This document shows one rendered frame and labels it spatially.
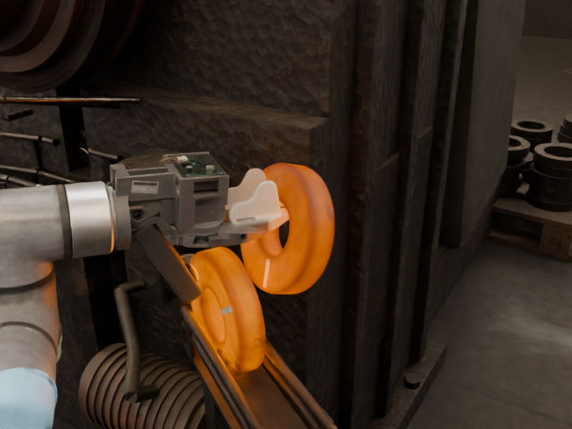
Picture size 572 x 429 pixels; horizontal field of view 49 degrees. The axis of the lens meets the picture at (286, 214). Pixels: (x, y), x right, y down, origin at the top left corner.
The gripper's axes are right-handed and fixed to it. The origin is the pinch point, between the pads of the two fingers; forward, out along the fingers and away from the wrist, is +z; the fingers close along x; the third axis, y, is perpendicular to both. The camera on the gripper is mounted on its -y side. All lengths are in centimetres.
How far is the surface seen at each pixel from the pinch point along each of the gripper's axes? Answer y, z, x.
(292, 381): -12.3, -4.3, -14.1
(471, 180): -30, 87, 63
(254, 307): -7.6, -5.9, -6.6
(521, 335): -75, 105, 47
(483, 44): 7, 77, 59
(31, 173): -16, -25, 58
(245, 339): -10.6, -7.4, -7.9
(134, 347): -27.0, -15.2, 14.6
